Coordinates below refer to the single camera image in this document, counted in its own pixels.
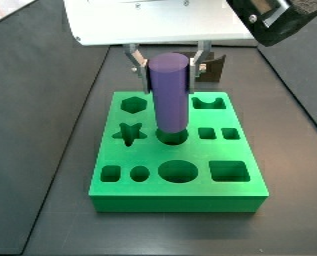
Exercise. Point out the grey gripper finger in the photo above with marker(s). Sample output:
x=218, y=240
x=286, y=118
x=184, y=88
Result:
x=195, y=61
x=139, y=63

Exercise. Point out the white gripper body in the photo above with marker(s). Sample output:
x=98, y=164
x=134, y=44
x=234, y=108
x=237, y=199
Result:
x=108, y=22

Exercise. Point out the purple cylinder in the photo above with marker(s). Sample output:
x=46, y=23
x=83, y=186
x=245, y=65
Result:
x=167, y=69

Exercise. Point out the black curved cradle stand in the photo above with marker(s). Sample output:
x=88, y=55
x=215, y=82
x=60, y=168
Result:
x=212, y=68

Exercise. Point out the green shape sorter block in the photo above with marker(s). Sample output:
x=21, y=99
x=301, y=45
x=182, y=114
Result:
x=206, y=174

